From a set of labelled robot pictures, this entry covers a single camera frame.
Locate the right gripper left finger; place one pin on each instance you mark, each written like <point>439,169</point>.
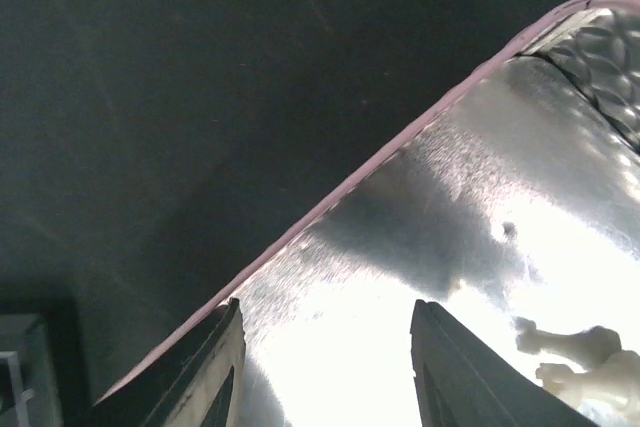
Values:
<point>196,382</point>

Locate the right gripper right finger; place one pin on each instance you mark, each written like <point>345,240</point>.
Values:
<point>462,382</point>

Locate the white pieces in pink tray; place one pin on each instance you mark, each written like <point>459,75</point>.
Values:
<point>595,367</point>

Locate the pink tray with pieces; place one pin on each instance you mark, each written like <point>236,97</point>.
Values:
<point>515,195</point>

